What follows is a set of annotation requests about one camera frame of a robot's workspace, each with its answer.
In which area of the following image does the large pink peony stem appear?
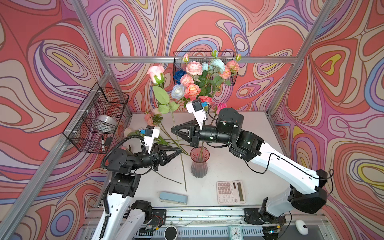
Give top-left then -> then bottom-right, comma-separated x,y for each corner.
180,54 -> 203,88

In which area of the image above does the round black speaker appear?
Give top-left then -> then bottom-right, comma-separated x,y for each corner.
164,226 -> 178,240

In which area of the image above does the light blue eraser box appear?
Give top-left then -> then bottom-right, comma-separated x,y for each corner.
159,192 -> 188,205

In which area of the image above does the blue artificial rose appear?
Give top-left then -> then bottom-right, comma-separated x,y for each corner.
173,70 -> 187,85

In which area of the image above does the small green clock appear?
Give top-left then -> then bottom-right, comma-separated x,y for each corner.
229,226 -> 244,240

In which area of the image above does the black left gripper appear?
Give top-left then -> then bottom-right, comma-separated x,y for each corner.
127,146 -> 180,177

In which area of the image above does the back black wire basket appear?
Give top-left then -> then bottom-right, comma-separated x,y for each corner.
173,50 -> 242,87

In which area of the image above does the pile of artificial flowers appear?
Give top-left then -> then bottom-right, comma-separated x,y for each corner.
119,109 -> 189,188

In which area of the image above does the white tape roll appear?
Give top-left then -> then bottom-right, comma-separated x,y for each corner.
94,115 -> 118,134

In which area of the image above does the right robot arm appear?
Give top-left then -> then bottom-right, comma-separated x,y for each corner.
171,108 -> 332,225

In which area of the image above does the black wire basket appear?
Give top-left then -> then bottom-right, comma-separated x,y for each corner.
173,50 -> 242,87
63,84 -> 129,154

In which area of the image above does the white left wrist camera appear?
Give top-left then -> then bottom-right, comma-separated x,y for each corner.
140,125 -> 161,153

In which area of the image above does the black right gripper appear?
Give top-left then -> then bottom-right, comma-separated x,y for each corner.
171,118 -> 234,149

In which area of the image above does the left black wire basket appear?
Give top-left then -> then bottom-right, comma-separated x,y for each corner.
63,84 -> 129,154

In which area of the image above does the pink peach flower stem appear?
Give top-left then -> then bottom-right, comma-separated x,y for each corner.
219,54 -> 242,86

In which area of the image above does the white computer mouse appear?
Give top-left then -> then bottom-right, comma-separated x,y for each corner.
295,220 -> 309,236

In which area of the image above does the pink calculator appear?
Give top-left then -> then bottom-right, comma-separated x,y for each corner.
216,180 -> 246,205

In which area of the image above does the purple glass vase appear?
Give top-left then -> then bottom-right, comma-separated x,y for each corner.
190,147 -> 210,178

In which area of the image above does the pink artificial rose stem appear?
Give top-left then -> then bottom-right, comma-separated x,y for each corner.
199,96 -> 212,105

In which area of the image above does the light blue flower stem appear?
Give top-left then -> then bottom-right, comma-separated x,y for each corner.
198,50 -> 225,97

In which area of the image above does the white artificial rose stem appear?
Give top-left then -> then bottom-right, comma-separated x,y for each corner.
171,84 -> 185,100

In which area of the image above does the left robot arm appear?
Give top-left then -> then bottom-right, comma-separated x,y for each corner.
92,135 -> 182,240

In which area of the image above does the light pink rose stem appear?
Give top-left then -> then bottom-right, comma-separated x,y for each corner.
146,65 -> 188,192

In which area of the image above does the coral pink rose stem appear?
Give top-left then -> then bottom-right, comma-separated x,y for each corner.
184,84 -> 201,101

